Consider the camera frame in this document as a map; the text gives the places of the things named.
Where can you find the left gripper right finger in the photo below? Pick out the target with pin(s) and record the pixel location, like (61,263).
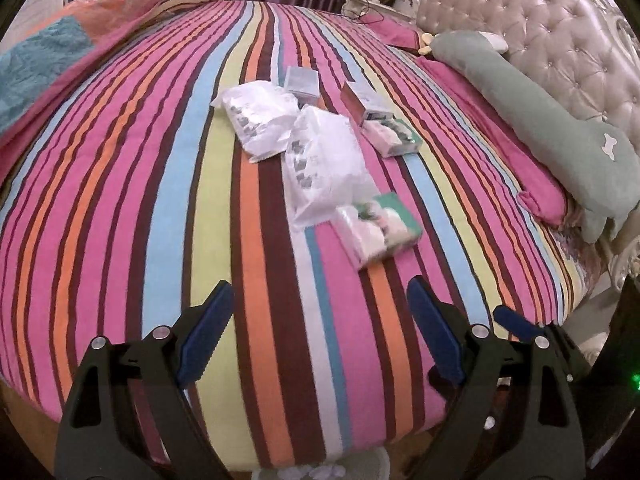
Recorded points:
(511,411)

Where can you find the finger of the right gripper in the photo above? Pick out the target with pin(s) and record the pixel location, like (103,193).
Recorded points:
(552,336)

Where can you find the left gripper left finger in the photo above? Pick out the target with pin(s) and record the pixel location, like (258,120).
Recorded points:
(100,436)

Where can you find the green pink tissue pack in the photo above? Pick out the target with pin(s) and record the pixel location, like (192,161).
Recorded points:
(375,230)

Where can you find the small tissue pack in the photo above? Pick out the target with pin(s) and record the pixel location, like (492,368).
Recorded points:
(391,137)

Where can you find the white plastic bag front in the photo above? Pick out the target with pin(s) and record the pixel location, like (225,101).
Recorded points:
(324,167)

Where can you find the white plastic bag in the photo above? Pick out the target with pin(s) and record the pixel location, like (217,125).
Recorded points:
(262,116)
(324,167)

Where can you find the brown white carton box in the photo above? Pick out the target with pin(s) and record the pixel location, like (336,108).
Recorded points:
(363,103)

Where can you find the grey white carton box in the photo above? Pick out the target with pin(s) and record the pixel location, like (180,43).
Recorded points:
(303,83)

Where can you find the white mesh trash basket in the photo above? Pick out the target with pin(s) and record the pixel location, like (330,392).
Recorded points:
(370,465)

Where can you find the magenta pillow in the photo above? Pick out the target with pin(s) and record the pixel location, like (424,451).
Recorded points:
(540,194)

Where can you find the long green plush pillow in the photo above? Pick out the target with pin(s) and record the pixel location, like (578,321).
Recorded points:
(594,161)

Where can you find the striped bed sheet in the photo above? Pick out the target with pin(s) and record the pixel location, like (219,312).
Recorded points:
(135,199)

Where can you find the tufted beige headboard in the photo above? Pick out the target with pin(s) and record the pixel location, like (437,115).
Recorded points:
(584,53)

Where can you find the teal orange folded quilt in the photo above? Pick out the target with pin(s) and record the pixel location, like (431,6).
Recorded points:
(41,71)

